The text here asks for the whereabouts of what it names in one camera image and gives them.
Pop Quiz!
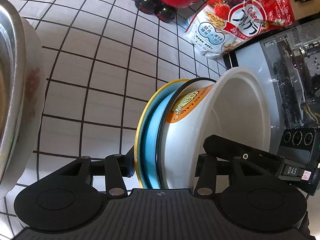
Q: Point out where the blue enamel bowl yellow rim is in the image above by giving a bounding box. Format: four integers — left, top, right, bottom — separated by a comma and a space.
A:
134, 78, 191, 190

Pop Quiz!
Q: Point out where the white paper bowl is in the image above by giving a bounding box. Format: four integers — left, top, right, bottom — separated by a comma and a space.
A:
160, 67, 271, 189

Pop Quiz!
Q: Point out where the white glass-sided computer case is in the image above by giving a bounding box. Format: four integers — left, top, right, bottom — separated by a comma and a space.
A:
223, 19, 320, 131

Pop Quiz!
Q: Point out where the white black grid tablecloth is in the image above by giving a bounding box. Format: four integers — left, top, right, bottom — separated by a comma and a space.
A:
1, 0, 226, 239

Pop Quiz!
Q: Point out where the white ceramic bowl floral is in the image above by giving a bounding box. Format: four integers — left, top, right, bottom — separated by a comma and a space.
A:
1, 18, 46, 199

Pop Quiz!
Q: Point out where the red granola cereal bag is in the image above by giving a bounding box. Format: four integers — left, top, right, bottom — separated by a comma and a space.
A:
185, 0, 295, 59

